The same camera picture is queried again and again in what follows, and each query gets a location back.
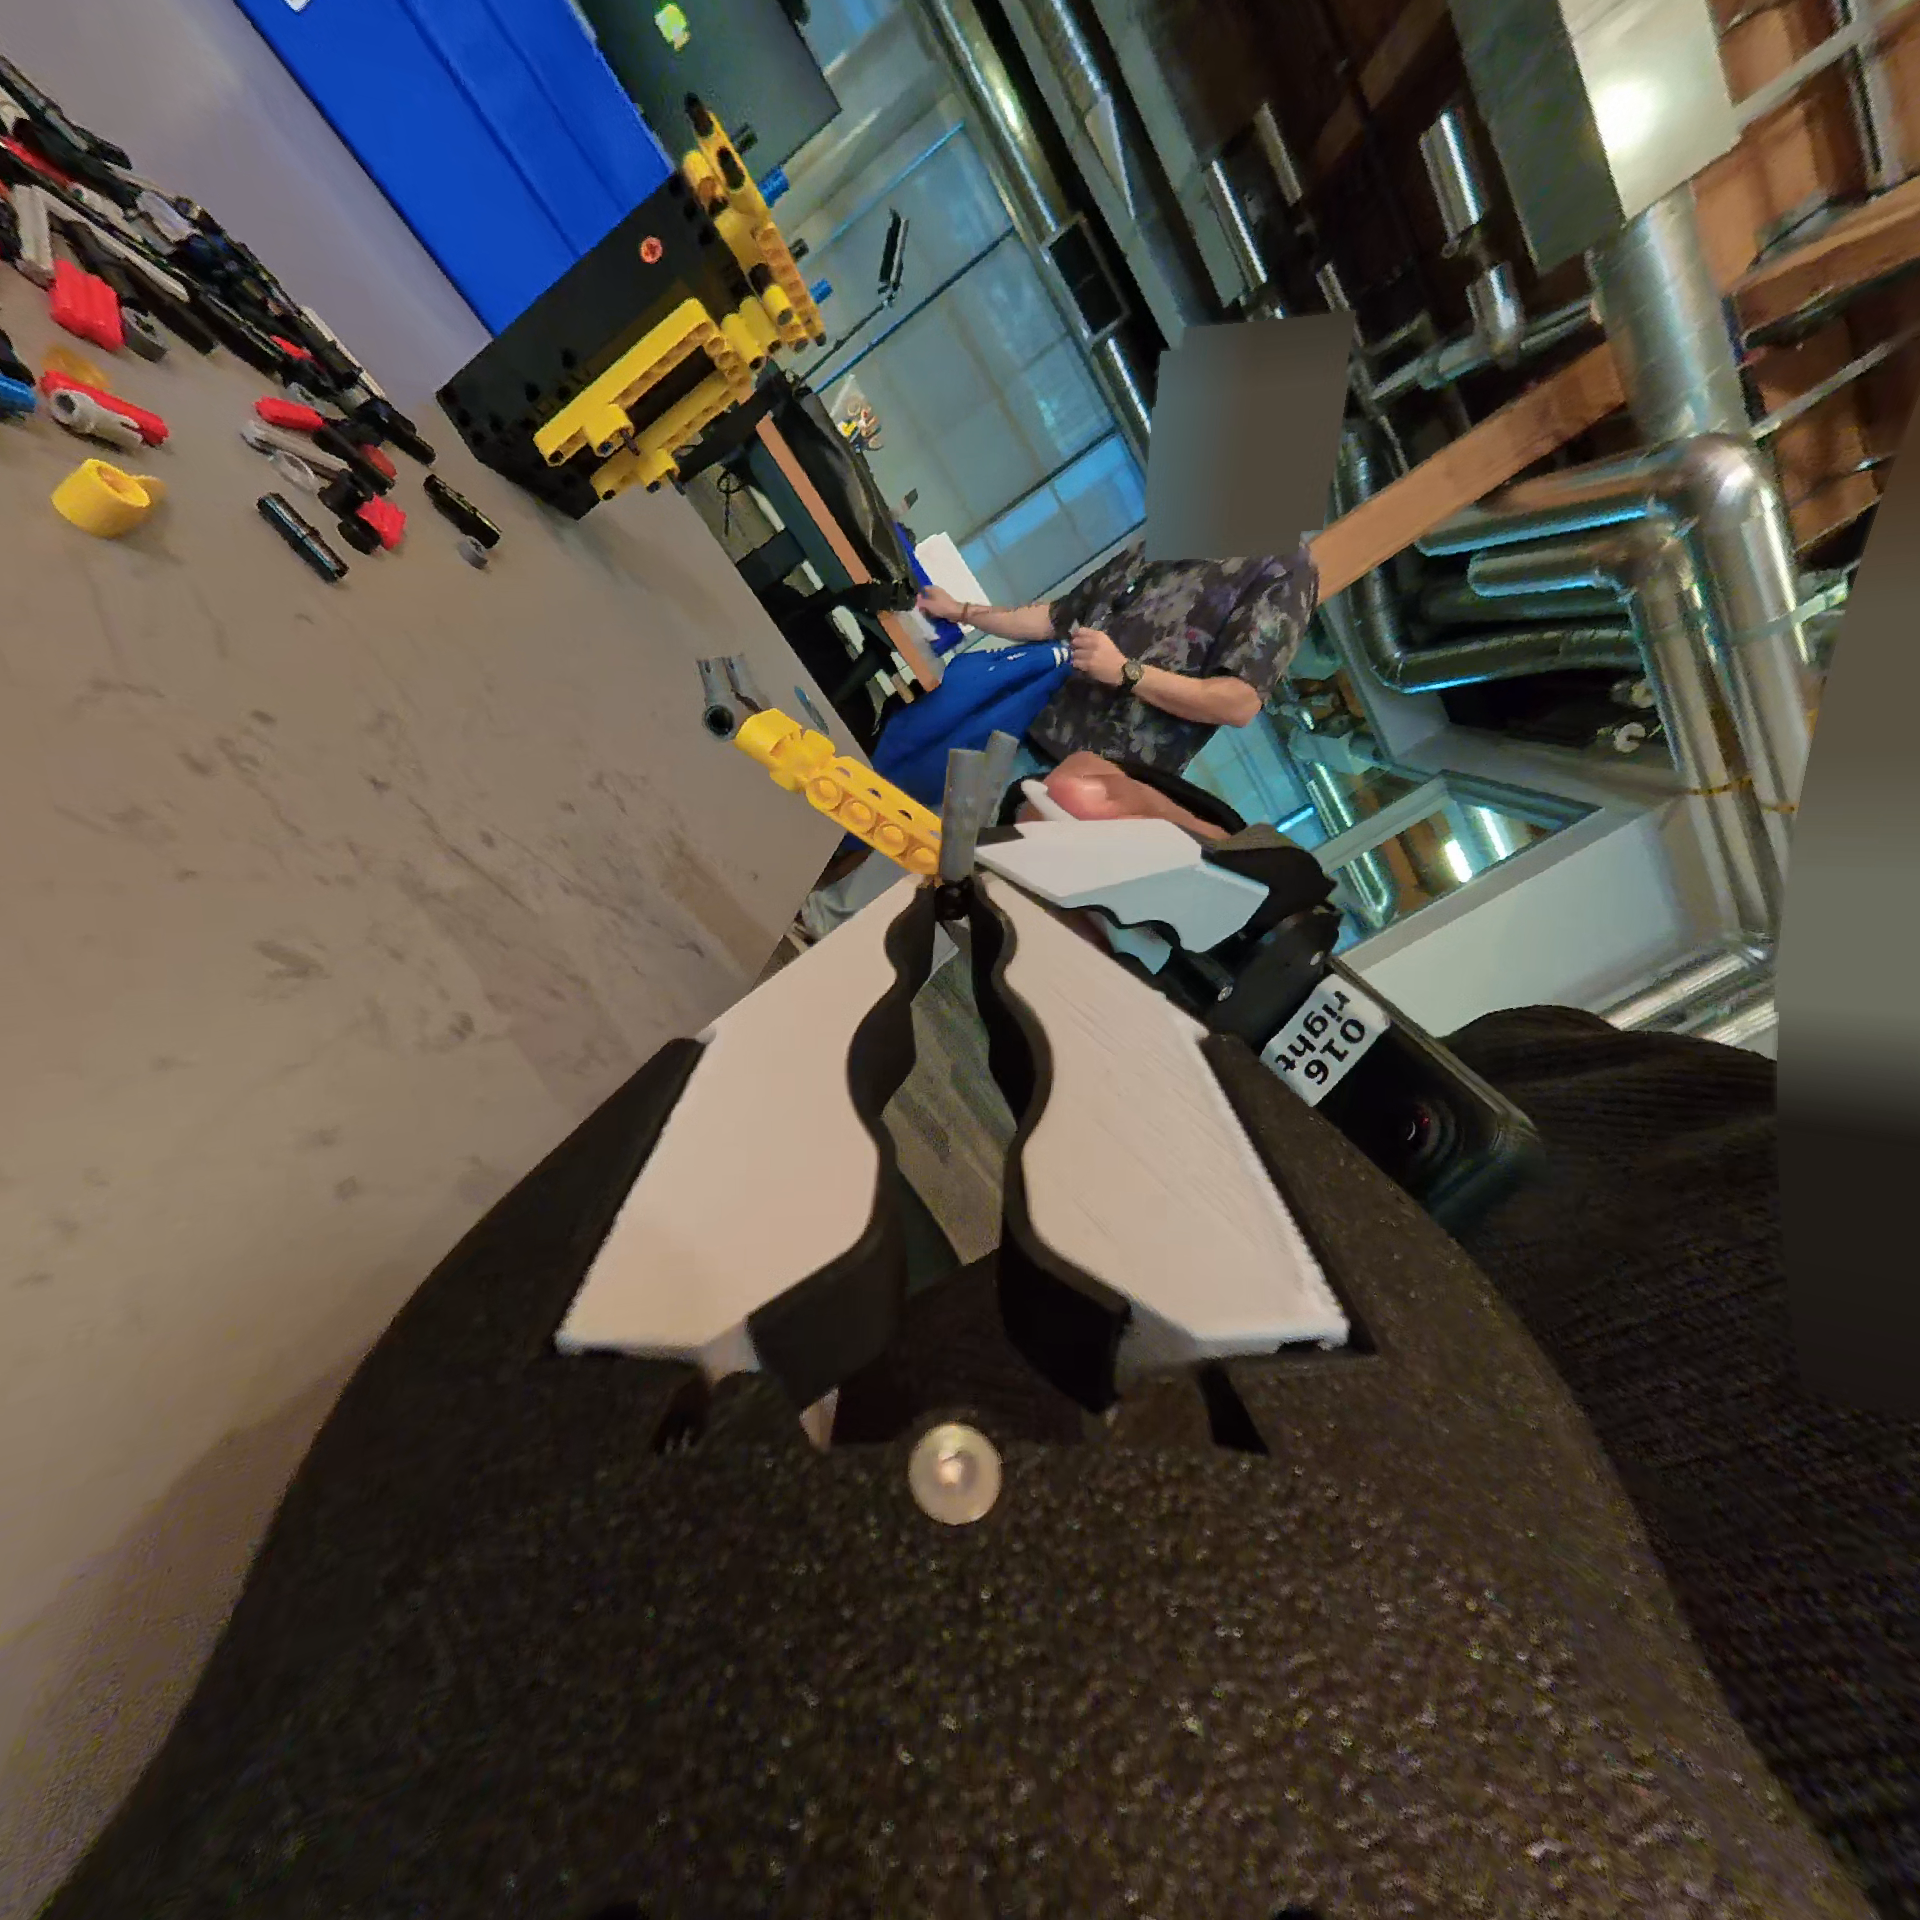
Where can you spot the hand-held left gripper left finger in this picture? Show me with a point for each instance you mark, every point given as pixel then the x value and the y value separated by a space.
pixel 735 1184

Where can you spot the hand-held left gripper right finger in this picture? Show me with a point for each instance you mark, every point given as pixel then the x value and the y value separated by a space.
pixel 1186 1184

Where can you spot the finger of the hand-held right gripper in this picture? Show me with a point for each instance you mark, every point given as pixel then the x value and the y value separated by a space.
pixel 1148 949
pixel 1109 863

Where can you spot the black toy pin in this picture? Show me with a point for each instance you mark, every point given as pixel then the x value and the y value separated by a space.
pixel 953 902
pixel 301 535

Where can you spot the yellow toy panel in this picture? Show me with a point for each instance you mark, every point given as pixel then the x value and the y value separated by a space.
pixel 841 788

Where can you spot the person's right hand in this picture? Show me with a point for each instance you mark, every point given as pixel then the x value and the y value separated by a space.
pixel 1119 788

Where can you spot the blue jacket white stripes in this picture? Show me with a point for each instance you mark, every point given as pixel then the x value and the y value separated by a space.
pixel 961 705

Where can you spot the white box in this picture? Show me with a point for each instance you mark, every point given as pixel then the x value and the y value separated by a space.
pixel 946 569

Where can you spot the black desk wooden edge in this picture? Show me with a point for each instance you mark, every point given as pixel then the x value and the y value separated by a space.
pixel 811 525

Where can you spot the wooden beam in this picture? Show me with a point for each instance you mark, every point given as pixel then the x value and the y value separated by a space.
pixel 1501 464

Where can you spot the silver ventilation ducts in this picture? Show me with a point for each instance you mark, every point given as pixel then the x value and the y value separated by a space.
pixel 1695 494

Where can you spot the black yellow toy brick assembly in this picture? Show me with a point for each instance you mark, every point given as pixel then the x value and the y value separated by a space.
pixel 571 359

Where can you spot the yellow toy tooth piece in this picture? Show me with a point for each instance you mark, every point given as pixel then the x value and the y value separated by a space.
pixel 100 504

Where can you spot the blue plastic storage bin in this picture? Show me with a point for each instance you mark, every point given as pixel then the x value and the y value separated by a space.
pixel 452 119

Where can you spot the blue toy axle pin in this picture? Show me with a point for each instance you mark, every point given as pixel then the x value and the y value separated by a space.
pixel 13 398

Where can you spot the pile of small toy pins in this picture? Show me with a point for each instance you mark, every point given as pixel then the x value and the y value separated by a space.
pixel 106 301

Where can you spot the dark wall screen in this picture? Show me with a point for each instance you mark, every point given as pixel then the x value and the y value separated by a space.
pixel 722 76

